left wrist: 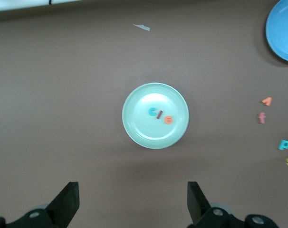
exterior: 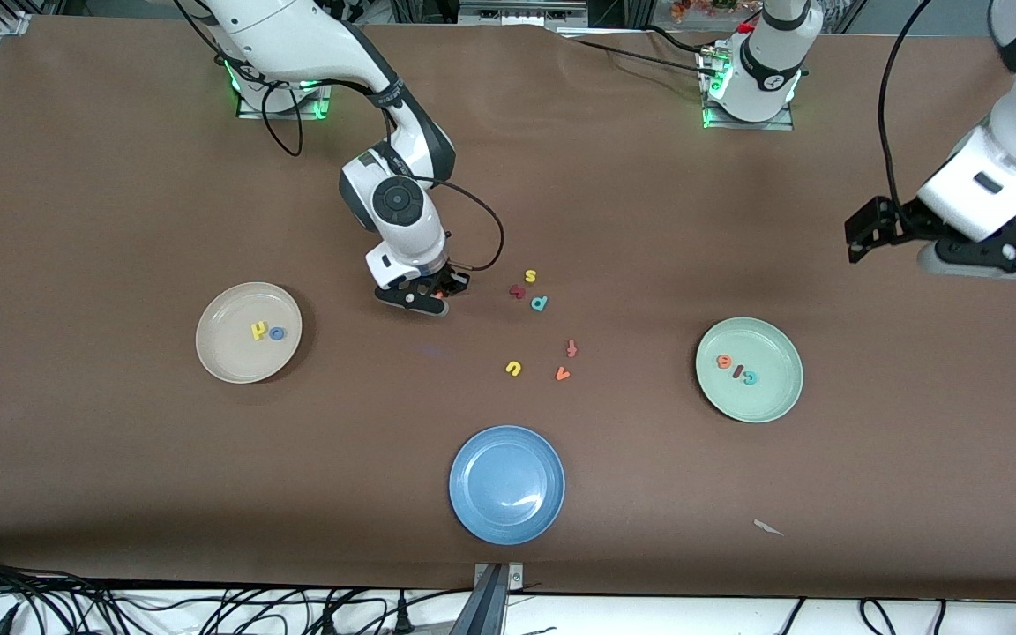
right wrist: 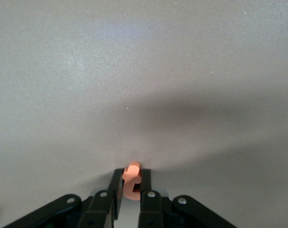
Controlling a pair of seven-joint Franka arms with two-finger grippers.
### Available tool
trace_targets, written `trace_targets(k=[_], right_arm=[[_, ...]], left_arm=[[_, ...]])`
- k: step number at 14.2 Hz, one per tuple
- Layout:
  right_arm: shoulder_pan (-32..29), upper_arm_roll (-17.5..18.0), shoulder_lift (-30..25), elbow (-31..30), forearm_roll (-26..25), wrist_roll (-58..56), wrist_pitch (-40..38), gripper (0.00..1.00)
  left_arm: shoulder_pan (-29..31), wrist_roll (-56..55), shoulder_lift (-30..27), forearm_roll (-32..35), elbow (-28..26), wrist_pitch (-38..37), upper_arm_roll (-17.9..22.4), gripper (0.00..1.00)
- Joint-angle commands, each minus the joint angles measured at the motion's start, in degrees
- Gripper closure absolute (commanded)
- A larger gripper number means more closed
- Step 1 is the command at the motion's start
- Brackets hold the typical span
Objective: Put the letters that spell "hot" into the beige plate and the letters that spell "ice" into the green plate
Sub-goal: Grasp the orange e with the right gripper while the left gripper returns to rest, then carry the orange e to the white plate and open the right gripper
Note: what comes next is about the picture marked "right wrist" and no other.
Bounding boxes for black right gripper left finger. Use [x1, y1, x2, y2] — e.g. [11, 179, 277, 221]
[1, 168, 125, 228]

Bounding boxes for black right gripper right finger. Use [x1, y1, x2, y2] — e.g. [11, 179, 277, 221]
[138, 169, 237, 228]

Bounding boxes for orange foam letter t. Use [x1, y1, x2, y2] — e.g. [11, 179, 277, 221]
[122, 161, 143, 201]

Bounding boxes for brown table cover sheet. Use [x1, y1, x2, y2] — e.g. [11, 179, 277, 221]
[0, 0, 288, 228]

